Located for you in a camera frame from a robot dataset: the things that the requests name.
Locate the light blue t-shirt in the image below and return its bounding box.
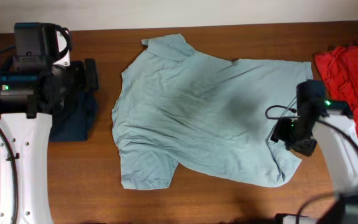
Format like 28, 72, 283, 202
112, 34, 313, 190

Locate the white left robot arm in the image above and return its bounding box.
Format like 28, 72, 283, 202
0, 57, 99, 223

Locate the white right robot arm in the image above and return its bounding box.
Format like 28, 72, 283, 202
271, 99, 358, 223

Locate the folded navy garment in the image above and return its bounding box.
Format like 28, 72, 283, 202
49, 91, 99, 142

